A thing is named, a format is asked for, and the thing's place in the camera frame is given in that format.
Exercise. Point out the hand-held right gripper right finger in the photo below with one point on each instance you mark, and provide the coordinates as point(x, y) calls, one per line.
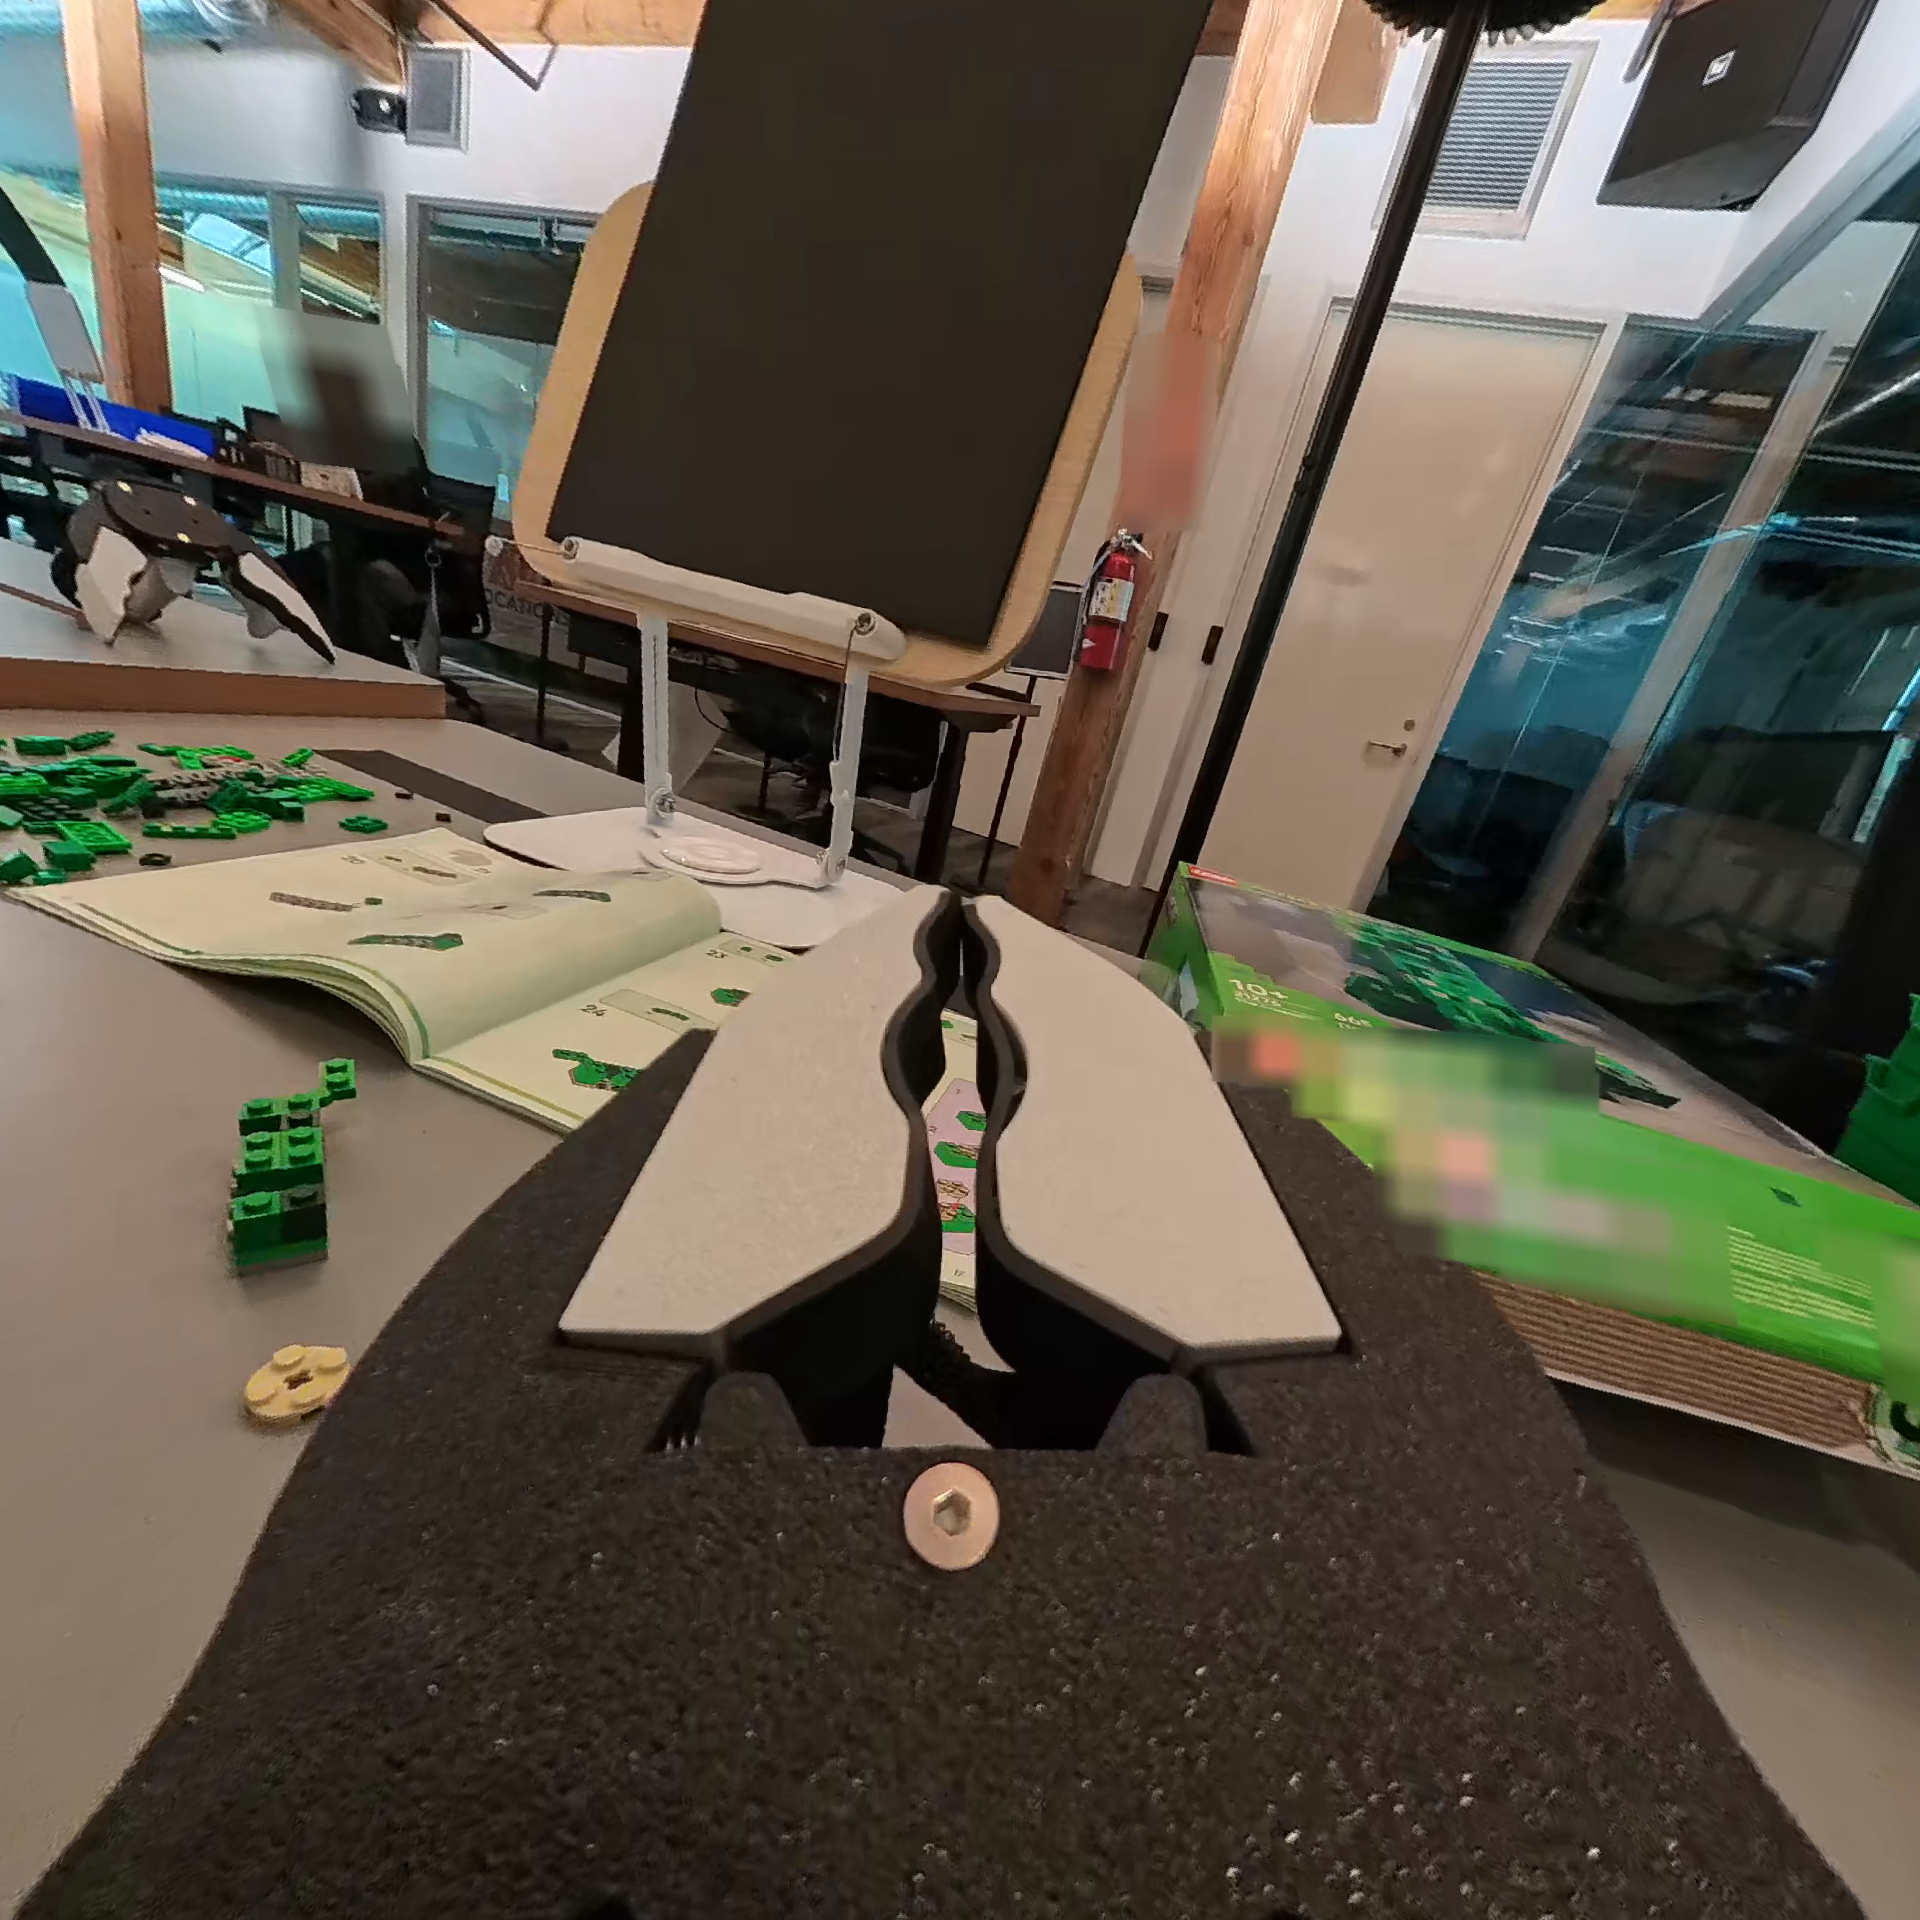
point(1154, 1185)

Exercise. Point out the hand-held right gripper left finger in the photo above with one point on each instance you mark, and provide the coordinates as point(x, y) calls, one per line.
point(750, 1172)

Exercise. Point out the long brown desk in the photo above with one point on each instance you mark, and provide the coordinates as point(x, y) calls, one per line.
point(961, 703)

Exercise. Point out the grey desk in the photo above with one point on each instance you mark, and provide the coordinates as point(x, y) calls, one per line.
point(120, 1425)

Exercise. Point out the instruction booklet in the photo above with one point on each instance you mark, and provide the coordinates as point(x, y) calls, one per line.
point(493, 961)

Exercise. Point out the green cardboard box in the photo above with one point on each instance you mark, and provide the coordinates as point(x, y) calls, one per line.
point(1441, 984)

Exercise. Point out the green brick assembly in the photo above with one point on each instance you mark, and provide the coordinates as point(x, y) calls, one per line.
point(276, 1185)

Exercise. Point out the tan round plate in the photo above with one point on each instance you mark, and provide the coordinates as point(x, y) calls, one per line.
point(298, 1384)

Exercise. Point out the small grey monitor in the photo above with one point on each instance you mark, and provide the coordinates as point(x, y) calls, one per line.
point(1053, 630)

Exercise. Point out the white tablet stand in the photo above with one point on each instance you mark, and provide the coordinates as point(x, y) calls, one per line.
point(721, 589)

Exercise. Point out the red fire extinguisher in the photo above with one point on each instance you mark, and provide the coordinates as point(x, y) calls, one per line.
point(1106, 599)

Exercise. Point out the white door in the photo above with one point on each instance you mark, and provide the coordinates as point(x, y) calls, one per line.
point(1424, 599)

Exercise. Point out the light wooden table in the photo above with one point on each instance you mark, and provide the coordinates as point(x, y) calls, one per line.
point(225, 683)

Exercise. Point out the pile of green bricks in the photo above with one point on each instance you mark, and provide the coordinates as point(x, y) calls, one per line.
point(90, 788)

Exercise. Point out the glass partition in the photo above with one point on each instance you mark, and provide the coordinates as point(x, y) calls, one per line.
point(1723, 676)

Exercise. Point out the black pole stand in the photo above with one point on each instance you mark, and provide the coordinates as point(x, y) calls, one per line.
point(1347, 389)

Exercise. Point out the wooden backing board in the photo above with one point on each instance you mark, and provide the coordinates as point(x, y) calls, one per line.
point(592, 329)

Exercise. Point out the black and white gripper device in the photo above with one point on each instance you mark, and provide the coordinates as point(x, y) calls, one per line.
point(164, 518)

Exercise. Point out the black tablet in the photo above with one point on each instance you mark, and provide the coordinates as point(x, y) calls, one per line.
point(868, 300)

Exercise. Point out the thick wooden pillar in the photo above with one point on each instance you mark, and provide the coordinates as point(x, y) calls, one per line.
point(1276, 181)

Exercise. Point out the large white air vent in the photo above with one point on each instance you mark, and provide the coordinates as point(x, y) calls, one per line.
point(1500, 142)

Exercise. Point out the small grey air vent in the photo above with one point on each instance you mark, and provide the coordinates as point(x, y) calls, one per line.
point(434, 99)

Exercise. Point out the slim wooden post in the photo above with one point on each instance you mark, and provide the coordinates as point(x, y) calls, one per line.
point(120, 225)

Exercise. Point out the black wall speaker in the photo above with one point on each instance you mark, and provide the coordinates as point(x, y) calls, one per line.
point(1740, 107)

